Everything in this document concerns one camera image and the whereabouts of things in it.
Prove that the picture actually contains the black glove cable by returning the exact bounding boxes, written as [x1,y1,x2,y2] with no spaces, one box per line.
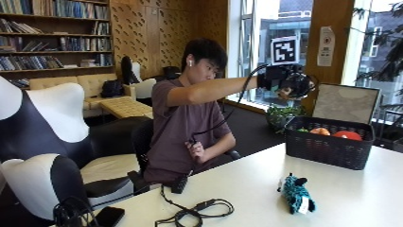
[189,63,270,165]

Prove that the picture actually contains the the person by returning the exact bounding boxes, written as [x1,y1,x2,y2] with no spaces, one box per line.
[142,37,318,186]

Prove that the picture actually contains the black office chair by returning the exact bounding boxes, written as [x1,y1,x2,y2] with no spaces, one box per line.
[131,118,244,179]

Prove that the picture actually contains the small white black lounge chair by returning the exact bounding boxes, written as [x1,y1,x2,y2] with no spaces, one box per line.
[0,152,142,222]

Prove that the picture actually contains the white cube with black markers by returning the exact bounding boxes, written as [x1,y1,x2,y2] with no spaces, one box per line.
[270,35,301,66]

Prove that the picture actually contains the black smartphone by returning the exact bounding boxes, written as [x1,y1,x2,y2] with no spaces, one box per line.
[88,205,128,227]

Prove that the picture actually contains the orange fruit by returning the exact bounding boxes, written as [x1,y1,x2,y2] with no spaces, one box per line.
[309,127,333,137]

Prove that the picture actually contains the wooden bookshelf with books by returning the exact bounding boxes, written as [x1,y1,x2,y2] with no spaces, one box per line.
[0,0,116,89]

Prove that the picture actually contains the tree outside window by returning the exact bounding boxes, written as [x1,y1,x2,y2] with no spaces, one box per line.
[351,0,403,83]

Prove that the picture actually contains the black backpack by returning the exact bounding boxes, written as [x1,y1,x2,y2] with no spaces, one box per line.
[100,79,127,99]

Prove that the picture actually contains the teal striped plush toy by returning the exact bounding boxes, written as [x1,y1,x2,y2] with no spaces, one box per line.
[275,172,318,216]

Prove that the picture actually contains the large white black lounge chair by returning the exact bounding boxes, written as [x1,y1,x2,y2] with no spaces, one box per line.
[0,75,95,165]

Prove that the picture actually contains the grey framed board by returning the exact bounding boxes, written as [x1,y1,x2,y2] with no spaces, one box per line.
[311,82,382,126]

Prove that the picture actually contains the black woven plastic basket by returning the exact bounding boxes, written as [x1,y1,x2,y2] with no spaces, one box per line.
[283,115,377,171]

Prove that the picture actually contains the black cable with adapter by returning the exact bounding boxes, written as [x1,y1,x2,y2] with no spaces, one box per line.
[154,183,236,227]

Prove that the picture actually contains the white black background chair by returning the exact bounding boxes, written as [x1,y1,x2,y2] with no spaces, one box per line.
[120,55,157,100]

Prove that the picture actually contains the black box device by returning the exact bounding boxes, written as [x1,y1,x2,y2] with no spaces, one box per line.
[170,172,190,195]

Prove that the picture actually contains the coiled black cables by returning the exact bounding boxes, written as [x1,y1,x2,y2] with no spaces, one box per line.
[52,196,101,227]

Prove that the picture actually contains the beige tufted ottoman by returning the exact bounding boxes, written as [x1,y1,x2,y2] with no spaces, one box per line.
[99,96,154,121]

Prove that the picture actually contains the red fruit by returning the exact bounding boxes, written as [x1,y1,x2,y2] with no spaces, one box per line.
[331,130,365,142]

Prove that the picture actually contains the black bag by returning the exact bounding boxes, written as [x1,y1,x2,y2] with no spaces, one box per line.
[161,65,182,81]

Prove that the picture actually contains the white paper notice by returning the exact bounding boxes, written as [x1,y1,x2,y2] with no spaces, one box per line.
[317,26,337,67]

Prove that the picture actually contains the green potted plant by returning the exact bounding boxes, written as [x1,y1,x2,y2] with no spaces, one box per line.
[265,104,306,134]

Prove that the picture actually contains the beige tufted sofa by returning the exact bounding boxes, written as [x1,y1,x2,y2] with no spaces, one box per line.
[28,73,138,119]

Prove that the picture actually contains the dark metal chair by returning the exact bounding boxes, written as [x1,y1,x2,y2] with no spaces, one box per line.
[375,94,403,153]

